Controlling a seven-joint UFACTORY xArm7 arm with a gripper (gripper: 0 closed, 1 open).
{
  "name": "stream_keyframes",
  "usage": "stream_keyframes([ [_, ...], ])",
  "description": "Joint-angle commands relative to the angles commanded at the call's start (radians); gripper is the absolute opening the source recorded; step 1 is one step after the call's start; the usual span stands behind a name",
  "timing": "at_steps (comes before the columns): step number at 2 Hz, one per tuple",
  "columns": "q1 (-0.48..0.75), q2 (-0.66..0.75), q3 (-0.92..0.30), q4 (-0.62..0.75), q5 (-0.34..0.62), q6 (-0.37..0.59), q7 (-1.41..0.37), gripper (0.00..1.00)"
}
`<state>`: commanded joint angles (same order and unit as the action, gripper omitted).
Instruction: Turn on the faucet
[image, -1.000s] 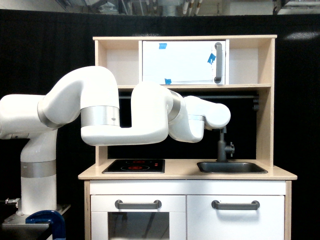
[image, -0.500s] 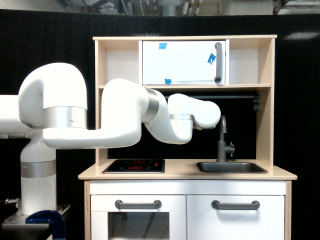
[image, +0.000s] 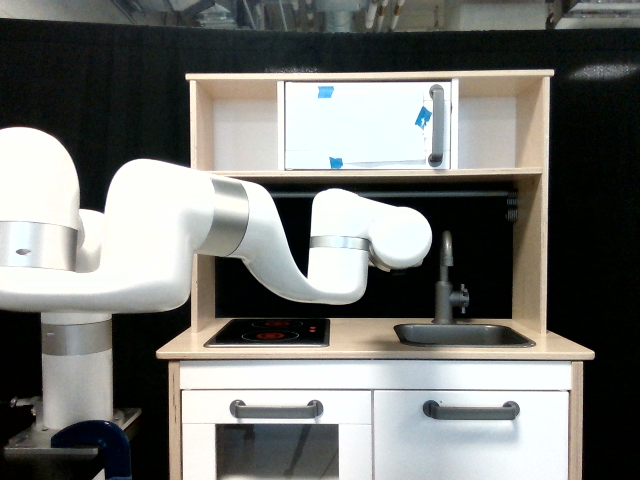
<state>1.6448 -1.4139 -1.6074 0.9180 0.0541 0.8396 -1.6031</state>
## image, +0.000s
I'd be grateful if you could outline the black curtain backdrop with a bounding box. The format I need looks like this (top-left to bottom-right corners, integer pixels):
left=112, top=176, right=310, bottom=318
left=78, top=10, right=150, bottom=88
left=1, top=19, right=639, bottom=479

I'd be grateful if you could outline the white cabinet door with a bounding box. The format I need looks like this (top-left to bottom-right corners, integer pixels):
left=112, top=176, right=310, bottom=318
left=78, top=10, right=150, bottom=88
left=373, top=390, right=569, bottom=479

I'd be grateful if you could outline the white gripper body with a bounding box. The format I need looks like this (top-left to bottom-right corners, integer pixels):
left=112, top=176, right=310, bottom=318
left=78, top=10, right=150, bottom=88
left=369, top=252, right=423, bottom=273

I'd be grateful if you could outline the grey toy faucet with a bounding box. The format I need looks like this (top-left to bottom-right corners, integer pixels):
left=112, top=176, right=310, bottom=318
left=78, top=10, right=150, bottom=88
left=433, top=231, right=470, bottom=325

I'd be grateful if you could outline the grey cabinet door handle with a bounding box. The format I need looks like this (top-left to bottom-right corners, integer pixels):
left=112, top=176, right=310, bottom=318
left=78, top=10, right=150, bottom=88
left=423, top=400, right=520, bottom=421

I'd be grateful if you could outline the blue tape right piece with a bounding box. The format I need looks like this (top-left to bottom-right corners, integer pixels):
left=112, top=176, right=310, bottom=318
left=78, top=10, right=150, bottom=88
left=415, top=106, right=432, bottom=130

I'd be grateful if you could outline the grey microwave door handle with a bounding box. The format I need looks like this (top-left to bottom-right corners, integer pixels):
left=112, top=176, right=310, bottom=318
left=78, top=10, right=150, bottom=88
left=428, top=85, right=445, bottom=167

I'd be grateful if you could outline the white microwave door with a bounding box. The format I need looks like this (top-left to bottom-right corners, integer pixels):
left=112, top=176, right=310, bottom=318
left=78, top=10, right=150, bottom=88
left=283, top=80, right=457, bottom=170

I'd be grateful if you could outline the blue C-clamp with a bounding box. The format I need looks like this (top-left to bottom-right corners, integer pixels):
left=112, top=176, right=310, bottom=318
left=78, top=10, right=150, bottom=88
left=50, top=420, right=132, bottom=480

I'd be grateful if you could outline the wooden toy kitchen frame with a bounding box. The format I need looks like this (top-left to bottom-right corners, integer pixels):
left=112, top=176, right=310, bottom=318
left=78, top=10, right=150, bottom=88
left=158, top=70, right=594, bottom=479

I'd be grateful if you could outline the blue tape bottom piece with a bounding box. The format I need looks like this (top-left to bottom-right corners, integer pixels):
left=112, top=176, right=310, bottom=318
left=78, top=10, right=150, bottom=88
left=329, top=157, right=343, bottom=169

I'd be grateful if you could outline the grey hanging rail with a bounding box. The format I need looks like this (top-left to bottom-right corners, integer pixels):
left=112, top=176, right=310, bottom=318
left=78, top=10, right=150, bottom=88
left=268, top=190, right=518, bottom=199

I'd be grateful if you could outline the grey oven door handle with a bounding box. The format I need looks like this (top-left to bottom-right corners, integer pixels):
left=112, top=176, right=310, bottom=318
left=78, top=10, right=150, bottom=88
left=229, top=400, right=324, bottom=420

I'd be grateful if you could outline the white oven door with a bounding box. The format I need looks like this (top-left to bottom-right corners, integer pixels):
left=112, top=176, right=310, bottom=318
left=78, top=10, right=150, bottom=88
left=182, top=390, right=373, bottom=479

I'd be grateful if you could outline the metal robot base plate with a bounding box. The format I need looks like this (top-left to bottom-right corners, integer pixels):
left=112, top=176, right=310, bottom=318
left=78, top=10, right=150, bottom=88
left=3, top=408, right=142, bottom=460

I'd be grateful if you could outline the grey toy sink basin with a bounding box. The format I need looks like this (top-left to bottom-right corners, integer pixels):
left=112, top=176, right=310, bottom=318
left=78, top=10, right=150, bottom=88
left=394, top=323, right=536, bottom=348

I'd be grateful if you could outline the black toy stovetop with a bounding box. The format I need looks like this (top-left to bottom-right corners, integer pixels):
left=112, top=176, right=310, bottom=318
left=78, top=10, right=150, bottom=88
left=204, top=318, right=330, bottom=348

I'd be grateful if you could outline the blue tape top piece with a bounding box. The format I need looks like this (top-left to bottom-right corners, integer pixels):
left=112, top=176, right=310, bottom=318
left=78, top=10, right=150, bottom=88
left=318, top=85, right=334, bottom=99

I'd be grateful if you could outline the blue tape piece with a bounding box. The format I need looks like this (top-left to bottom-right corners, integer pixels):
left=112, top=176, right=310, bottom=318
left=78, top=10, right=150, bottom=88
left=318, top=85, right=334, bottom=99
left=415, top=106, right=432, bottom=130
left=329, top=157, right=343, bottom=169

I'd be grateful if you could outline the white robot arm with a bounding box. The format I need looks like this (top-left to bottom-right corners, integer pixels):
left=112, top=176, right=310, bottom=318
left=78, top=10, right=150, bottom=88
left=1, top=127, right=432, bottom=430

